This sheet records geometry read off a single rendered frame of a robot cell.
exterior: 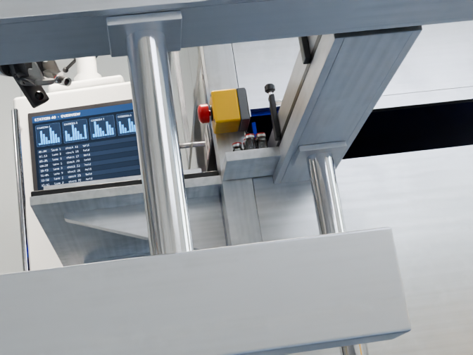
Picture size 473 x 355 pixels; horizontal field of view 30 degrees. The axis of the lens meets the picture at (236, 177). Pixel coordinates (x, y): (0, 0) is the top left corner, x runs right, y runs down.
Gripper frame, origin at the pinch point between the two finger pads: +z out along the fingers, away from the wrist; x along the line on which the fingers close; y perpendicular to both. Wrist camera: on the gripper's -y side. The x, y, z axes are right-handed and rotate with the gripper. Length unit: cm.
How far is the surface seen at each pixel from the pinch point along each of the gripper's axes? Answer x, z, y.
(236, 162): -2, 62, -7
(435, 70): 51, 73, -7
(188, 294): -57, 113, 14
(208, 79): 12.5, 41.3, 1.4
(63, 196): -24.1, 31.6, -11.7
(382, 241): -37, 125, 14
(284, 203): 8, 63, -22
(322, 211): -1, 82, -13
